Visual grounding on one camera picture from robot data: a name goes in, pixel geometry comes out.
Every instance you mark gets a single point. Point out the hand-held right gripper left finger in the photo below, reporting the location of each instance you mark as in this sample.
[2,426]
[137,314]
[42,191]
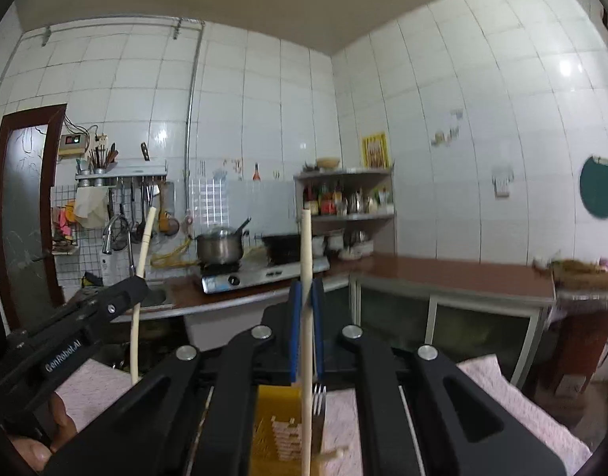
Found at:
[295,337]

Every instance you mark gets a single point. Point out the wall control box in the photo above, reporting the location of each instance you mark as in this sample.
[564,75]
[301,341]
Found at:
[73,146]

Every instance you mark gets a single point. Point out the pink floral tablecloth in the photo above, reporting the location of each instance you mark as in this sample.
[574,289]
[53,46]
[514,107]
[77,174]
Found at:
[507,406]

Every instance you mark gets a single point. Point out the steel sink faucet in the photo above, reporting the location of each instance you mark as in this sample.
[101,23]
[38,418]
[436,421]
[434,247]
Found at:
[116,228]

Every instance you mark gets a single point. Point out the woven bowl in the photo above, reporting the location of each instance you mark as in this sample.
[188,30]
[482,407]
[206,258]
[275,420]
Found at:
[328,162]

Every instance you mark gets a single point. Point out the steel cooking pot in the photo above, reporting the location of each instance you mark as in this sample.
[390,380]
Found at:
[218,248]

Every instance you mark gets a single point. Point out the brown framed glass door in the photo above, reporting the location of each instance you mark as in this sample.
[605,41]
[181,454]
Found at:
[26,208]

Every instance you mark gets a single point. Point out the glass door base cabinet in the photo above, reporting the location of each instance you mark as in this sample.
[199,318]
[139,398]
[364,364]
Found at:
[472,327]

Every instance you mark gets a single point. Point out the wooden side table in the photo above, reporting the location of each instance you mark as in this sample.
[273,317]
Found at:
[577,337]

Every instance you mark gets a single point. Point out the flat woven tray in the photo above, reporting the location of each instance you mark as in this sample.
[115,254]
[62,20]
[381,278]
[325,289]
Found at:
[582,270]

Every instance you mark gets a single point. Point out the yellow plastic utensil basket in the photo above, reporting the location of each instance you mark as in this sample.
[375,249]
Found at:
[269,406]

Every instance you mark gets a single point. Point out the black wok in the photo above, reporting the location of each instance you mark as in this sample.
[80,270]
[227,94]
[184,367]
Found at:
[281,248]

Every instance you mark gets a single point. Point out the steel wall utensil rack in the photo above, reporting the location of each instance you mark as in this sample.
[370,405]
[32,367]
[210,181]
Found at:
[120,173]

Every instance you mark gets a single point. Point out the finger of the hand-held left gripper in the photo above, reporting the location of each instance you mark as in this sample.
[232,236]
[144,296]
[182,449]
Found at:
[118,297]

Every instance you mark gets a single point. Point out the person's left hand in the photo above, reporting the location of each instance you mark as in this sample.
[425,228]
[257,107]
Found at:
[36,456]

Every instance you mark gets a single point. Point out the holder of knives and chopsticks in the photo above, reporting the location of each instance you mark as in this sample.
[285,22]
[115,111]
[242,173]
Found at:
[101,158]

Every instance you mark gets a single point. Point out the white cups and bowls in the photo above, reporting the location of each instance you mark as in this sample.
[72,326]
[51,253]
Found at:
[341,247]

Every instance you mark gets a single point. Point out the brown kitchen counter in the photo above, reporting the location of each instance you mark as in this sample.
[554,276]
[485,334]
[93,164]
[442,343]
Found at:
[458,272]

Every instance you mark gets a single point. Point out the hanging brown ladle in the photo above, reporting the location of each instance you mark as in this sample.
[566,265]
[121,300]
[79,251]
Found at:
[169,224]

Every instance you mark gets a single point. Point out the white faucet water filter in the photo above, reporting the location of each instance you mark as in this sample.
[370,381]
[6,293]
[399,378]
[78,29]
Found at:
[106,265]

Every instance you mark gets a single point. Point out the green round cutting board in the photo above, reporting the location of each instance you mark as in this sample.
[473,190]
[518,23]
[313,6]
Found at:
[601,186]

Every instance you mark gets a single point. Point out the beige hanging cloth bag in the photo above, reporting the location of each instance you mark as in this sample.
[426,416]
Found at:
[91,208]

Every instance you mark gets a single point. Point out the grey wall pipe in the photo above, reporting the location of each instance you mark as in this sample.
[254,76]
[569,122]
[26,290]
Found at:
[190,134]

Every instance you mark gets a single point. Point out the metal fork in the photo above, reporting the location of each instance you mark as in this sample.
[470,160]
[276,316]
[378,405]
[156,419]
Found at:
[319,399]

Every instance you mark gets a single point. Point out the yellow wall poster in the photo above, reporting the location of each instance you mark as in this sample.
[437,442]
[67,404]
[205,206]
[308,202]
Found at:
[374,149]

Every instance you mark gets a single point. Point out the grey corner shelf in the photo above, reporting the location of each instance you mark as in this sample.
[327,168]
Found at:
[388,198]

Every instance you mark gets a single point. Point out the row of condiment bottles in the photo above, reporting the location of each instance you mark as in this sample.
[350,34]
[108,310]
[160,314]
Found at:
[343,201]

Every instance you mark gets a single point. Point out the steel gas stove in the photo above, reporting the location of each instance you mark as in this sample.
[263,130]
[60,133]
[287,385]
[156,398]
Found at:
[264,275]

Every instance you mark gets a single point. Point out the glass backsplash panel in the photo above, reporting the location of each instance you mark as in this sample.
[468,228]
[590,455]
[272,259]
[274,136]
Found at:
[264,203]

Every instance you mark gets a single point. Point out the white wall hook plate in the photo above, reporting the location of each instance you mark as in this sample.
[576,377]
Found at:
[502,181]

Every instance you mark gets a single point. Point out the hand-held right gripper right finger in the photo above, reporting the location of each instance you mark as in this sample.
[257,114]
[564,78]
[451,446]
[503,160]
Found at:
[319,337]

